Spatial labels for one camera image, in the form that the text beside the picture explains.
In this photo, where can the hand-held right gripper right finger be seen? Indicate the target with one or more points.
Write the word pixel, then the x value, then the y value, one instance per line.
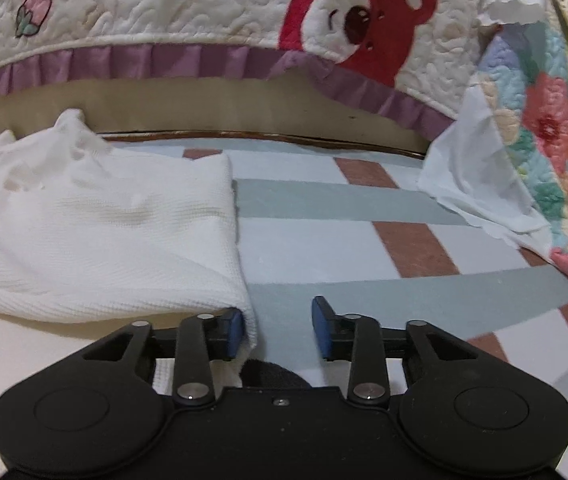
pixel 320 325

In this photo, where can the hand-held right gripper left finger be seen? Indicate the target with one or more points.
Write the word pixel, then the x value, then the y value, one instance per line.
pixel 234 332

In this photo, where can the white garment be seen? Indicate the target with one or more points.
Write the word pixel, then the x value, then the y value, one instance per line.
pixel 89 220

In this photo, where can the black cloth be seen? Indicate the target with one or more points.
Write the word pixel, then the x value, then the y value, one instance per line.
pixel 274 375

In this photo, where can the checked bed sheet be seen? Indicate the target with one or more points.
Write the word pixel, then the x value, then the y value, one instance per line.
pixel 314 240

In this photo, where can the white scalloped cloth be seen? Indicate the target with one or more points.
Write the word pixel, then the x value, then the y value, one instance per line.
pixel 474 170

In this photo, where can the tan padded headboard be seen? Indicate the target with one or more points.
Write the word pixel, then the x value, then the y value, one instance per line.
pixel 214 105

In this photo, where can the floral patchwork quilt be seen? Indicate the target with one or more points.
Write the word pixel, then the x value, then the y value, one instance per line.
pixel 554 120

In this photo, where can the white quilt with red bears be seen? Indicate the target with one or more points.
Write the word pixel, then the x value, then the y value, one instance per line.
pixel 164 5

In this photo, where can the wooden bed frame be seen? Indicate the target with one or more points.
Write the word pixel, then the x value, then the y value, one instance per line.
pixel 264 136

